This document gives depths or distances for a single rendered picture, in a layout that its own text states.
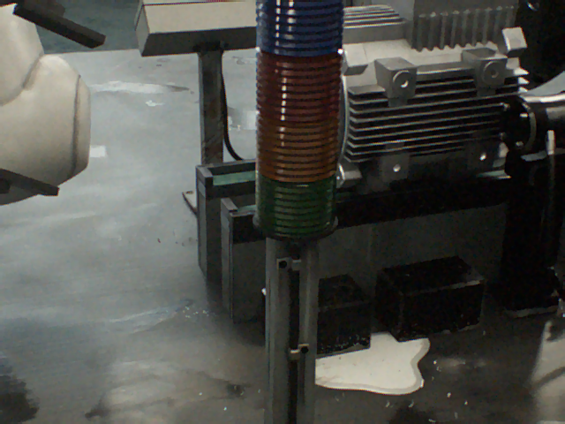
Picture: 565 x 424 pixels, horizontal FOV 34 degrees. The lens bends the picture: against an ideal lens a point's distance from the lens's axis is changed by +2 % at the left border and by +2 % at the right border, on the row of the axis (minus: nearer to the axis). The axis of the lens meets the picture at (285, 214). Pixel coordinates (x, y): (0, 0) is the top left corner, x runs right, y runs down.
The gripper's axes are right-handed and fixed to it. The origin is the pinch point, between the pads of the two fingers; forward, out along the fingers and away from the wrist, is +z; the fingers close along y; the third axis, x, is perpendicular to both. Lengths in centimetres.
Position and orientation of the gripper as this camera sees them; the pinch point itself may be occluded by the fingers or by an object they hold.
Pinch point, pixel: (64, 111)
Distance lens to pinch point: 81.5
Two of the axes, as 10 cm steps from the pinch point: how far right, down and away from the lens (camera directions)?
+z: 8.1, 3.0, 5.1
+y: -2.6, 9.5, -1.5
